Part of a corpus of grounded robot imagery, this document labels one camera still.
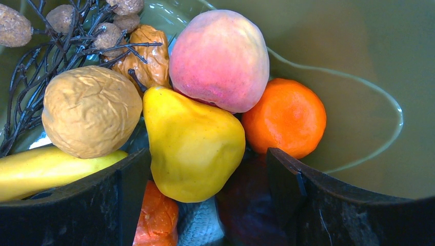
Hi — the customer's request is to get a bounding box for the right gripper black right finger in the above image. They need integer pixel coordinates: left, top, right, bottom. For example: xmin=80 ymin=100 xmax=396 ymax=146
xmin=266 ymin=148 xmax=434 ymax=245

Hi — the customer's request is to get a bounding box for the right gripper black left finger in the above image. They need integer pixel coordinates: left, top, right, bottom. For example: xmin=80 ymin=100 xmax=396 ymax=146
xmin=1 ymin=149 xmax=151 ymax=245

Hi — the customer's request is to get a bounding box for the yellow toy lemon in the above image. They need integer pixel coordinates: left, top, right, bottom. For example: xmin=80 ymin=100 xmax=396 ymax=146
xmin=143 ymin=86 xmax=246 ymax=203

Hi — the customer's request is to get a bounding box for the small orange toy pumpkin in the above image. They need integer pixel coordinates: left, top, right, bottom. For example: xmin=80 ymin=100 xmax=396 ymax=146
xmin=133 ymin=180 xmax=179 ymax=246

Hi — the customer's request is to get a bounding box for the dark purple toy plum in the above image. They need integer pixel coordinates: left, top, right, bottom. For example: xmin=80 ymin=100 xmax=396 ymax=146
xmin=215 ymin=155 xmax=288 ymax=246

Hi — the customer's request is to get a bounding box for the yellow toy banana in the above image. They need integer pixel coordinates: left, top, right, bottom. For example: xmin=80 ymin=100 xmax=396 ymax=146
xmin=1 ymin=146 xmax=128 ymax=201

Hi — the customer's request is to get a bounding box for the orange toy tangerine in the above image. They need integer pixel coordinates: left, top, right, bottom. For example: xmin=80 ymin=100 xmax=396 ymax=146
xmin=242 ymin=78 xmax=327 ymax=159

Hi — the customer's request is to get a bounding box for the small yellow toy fruit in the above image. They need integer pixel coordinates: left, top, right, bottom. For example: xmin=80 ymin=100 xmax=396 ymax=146
xmin=42 ymin=66 xmax=143 ymax=159

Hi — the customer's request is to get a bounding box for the brown dried toy fruit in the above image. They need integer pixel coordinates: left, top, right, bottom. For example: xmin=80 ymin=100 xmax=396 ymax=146
xmin=112 ymin=24 xmax=172 ymax=96

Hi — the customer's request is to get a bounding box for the olive green plastic bin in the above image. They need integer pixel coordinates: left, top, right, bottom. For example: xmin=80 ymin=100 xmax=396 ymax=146
xmin=145 ymin=1 xmax=434 ymax=198

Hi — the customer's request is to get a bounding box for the dark twig with brown nuts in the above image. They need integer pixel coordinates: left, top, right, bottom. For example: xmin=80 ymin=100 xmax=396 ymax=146
xmin=1 ymin=1 xmax=162 ymax=157

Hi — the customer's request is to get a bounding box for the peach toy fruit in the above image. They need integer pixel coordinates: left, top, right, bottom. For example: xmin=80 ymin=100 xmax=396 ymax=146
xmin=169 ymin=10 xmax=269 ymax=113

